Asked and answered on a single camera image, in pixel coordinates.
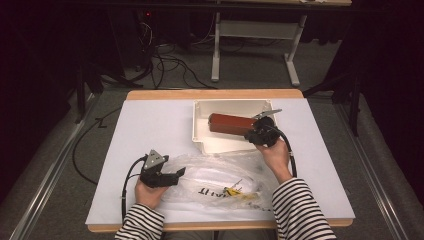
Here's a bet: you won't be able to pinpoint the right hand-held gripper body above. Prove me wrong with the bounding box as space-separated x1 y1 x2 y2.
251 108 283 148

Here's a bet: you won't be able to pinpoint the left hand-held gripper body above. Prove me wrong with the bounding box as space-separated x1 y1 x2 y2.
139 149 172 189

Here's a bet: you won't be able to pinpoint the red-brown long box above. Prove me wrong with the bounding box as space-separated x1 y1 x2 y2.
207 112 258 137

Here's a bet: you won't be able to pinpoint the white plastic bin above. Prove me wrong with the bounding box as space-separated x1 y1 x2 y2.
192 98 282 155

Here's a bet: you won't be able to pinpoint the clear plastic bag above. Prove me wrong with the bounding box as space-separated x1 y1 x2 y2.
159 149 278 213

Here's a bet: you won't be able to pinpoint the yellow packet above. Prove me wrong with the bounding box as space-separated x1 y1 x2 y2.
222 185 262 202

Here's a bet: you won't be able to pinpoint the person's left hand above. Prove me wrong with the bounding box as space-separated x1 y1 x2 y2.
134 177 170 211

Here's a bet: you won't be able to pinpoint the person's right hand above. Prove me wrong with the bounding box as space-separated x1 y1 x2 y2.
255 137 293 185

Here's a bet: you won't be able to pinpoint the white-legged desk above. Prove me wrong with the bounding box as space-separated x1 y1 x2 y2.
210 0 353 88

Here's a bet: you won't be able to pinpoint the black stand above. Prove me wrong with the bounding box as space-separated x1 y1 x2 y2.
73 56 145 125
302 66 365 138

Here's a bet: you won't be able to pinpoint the dark box with red light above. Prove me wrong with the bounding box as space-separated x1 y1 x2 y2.
108 8 155 73

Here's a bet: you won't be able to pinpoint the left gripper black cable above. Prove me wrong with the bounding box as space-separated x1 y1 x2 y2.
120 154 149 222

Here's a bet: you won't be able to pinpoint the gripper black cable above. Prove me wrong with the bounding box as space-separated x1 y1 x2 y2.
120 154 149 222
265 124 298 179

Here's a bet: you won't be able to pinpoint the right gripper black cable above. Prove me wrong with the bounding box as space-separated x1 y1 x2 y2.
265 124 298 179

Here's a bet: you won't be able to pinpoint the black floor cable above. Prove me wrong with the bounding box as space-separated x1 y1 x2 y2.
72 106 123 186

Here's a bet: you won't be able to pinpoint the metal floor rail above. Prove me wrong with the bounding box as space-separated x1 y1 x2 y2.
0 93 98 240
333 99 415 240

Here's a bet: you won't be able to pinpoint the bundle of black cables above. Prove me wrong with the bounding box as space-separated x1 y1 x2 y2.
134 19 218 90

